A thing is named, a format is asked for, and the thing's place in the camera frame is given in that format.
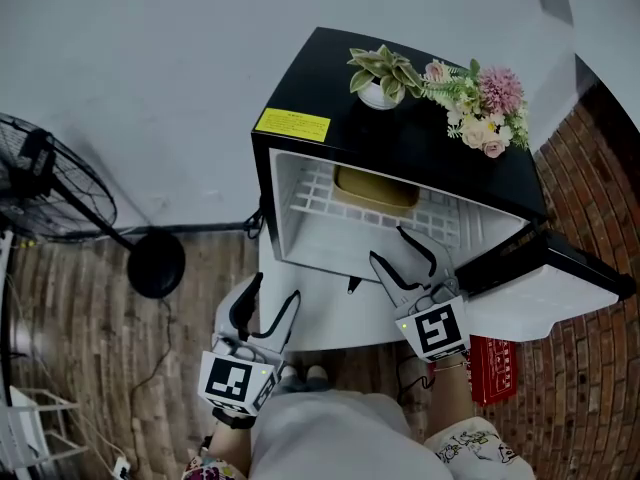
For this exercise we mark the person's right shoe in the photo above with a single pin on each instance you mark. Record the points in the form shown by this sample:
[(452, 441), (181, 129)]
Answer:
[(316, 374)]

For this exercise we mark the colourful patterned sleeve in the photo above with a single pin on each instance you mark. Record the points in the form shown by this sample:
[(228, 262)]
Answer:
[(210, 470)]

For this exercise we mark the yellow label sticker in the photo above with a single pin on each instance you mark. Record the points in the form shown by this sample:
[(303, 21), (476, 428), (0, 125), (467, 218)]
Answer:
[(292, 124)]

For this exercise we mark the black standing fan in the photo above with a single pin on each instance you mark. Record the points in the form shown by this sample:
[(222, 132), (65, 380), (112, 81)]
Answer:
[(156, 265)]

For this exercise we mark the white-lined appliance door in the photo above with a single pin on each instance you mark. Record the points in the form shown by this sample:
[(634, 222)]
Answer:
[(530, 298)]

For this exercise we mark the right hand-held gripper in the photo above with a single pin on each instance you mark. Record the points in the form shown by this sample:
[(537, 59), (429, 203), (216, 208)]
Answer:
[(435, 328)]

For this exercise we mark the person's left forearm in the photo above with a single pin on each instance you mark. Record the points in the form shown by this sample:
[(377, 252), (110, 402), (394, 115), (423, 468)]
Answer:
[(230, 445)]

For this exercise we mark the small potted plant white pot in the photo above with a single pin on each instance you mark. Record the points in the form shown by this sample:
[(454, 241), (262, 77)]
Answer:
[(377, 93)]

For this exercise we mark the white cartoon print sleeve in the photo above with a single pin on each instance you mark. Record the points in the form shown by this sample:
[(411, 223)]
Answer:
[(475, 448)]

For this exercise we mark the white table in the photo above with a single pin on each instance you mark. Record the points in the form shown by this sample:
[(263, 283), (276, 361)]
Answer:
[(320, 318)]

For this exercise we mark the black wristband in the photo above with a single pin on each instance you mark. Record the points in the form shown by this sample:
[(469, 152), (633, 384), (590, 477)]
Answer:
[(234, 420)]

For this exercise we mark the red crate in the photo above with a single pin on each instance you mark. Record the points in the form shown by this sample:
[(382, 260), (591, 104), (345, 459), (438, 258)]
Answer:
[(492, 373)]

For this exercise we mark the white metal rack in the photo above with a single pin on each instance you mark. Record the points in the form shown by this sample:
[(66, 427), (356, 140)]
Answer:
[(30, 433)]

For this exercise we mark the person's shoe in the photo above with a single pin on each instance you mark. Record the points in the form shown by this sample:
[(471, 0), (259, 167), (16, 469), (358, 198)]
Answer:
[(295, 375), (316, 374)]

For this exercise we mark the white power strip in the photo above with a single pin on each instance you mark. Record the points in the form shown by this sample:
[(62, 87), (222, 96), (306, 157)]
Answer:
[(121, 469)]

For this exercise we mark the person's grey clothing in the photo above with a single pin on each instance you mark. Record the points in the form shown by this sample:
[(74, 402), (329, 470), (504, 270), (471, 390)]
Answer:
[(340, 438)]

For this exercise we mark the black mini fridge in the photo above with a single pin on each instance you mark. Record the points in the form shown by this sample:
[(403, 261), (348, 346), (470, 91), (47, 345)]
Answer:
[(400, 128)]

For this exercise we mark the yellow tray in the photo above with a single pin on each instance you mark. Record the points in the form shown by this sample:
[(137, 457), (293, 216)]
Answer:
[(375, 193)]

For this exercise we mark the person's left shoe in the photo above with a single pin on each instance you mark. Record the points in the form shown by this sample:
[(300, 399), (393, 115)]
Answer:
[(295, 375)]

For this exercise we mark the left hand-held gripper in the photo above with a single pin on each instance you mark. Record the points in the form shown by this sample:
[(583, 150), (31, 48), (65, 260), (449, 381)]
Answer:
[(235, 378)]

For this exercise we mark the pink artificial flower bouquet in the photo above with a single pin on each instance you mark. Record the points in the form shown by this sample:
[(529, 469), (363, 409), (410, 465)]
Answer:
[(492, 98)]

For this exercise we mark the person's right forearm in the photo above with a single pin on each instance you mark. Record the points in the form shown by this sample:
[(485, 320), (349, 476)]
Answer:
[(450, 403)]

